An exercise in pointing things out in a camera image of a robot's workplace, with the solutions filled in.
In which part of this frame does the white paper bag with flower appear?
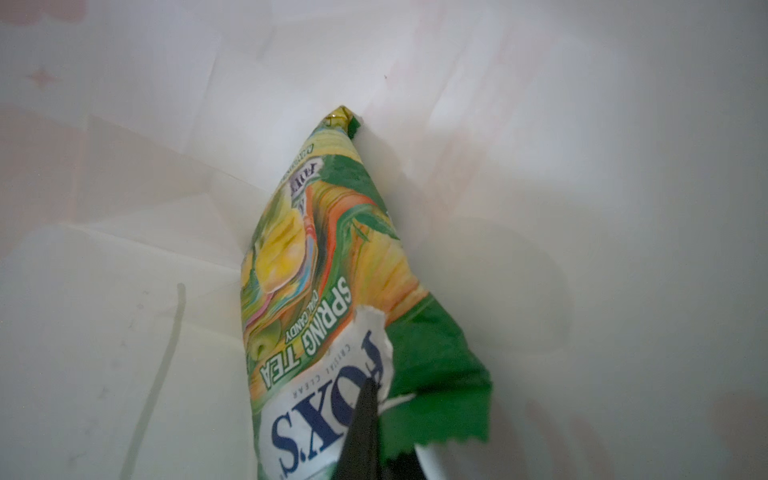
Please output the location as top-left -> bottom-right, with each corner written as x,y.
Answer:
1,1 -> 767,479

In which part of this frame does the green candy packet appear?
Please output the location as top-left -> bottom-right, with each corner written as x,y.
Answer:
240,106 -> 492,479

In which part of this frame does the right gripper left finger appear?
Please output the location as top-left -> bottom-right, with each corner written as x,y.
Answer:
332,378 -> 381,480

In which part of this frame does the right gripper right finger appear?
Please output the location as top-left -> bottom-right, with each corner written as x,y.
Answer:
383,452 -> 427,480

